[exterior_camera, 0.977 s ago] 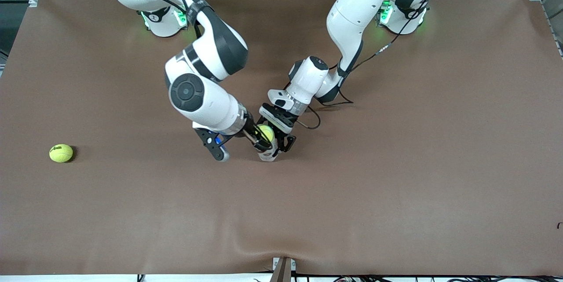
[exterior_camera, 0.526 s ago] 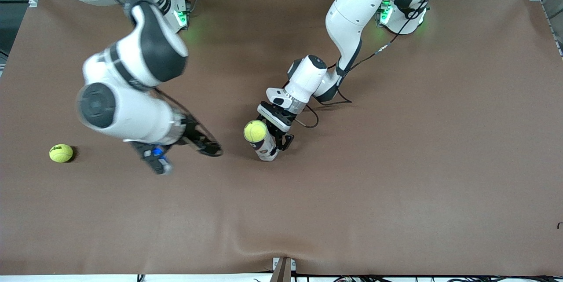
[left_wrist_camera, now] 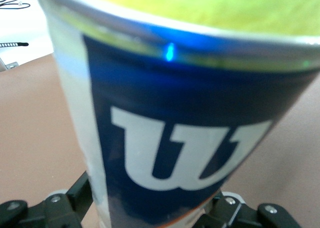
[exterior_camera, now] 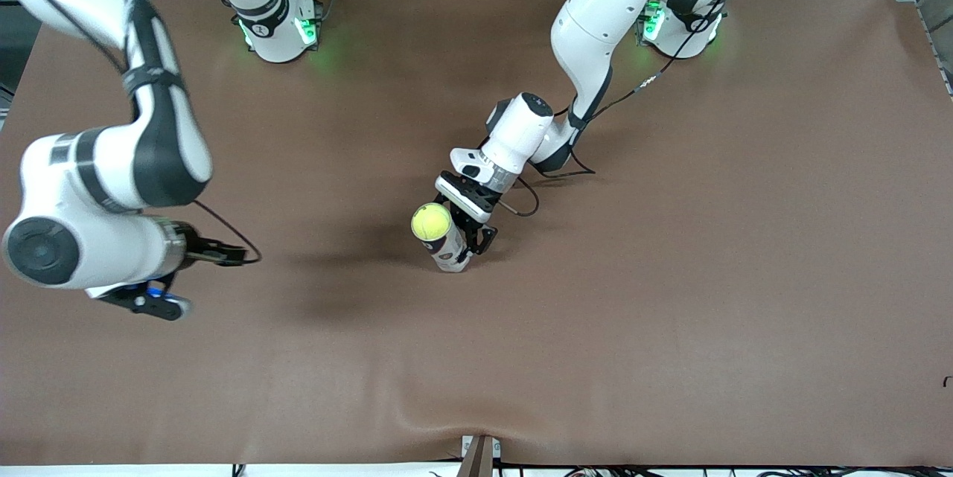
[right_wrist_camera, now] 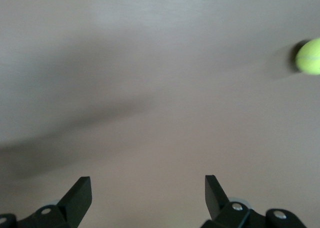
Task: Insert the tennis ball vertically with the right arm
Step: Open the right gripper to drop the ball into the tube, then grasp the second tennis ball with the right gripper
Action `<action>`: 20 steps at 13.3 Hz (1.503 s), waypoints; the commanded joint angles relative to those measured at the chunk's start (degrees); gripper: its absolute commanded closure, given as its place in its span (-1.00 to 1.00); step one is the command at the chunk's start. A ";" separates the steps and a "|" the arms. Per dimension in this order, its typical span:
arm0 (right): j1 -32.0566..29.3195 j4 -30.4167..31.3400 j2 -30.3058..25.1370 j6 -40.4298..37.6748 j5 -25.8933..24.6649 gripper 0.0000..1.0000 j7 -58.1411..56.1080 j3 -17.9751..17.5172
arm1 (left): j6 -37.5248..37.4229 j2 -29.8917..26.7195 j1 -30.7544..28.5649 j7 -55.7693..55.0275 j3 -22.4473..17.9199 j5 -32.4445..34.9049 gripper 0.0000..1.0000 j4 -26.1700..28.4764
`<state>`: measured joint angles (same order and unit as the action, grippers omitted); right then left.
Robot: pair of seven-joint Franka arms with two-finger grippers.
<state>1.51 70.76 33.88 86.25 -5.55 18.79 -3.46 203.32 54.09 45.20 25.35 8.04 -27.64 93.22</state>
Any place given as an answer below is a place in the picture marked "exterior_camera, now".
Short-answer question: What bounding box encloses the yellow-green tennis ball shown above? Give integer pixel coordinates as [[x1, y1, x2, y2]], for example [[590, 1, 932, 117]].
[[411, 202, 453, 243]]

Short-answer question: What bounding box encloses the white blue tennis ball can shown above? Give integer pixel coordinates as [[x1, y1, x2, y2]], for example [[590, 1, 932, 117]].
[[428, 231, 475, 274]]

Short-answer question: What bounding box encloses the brown table mat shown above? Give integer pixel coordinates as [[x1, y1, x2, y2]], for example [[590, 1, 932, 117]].
[[0, 0, 953, 467]]

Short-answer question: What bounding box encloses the metal table clamp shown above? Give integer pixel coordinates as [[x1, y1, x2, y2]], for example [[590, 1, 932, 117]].
[[460, 434, 501, 477]]

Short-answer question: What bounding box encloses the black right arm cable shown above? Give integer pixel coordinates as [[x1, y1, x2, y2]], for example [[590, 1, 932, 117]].
[[0, 0, 263, 266]]

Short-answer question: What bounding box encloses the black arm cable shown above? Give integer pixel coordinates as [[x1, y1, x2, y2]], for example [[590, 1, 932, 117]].
[[0, 0, 263, 266], [484, 0, 753, 219]]

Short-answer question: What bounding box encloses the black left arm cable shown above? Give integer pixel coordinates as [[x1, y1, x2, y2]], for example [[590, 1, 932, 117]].
[[484, 0, 753, 219]]

